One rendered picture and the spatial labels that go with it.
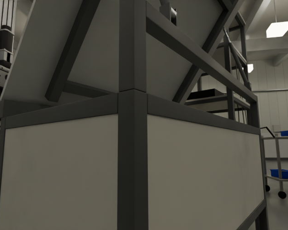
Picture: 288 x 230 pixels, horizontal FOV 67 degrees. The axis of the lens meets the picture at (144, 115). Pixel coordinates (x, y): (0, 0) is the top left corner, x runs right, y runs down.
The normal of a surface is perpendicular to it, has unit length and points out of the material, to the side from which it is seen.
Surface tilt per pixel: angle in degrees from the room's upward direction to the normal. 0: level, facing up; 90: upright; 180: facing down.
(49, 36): 126
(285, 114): 90
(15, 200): 90
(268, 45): 90
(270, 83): 90
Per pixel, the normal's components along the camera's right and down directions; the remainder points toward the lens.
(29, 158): -0.61, -0.11
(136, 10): 0.79, -0.10
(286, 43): -0.18, -0.14
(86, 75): 0.64, 0.50
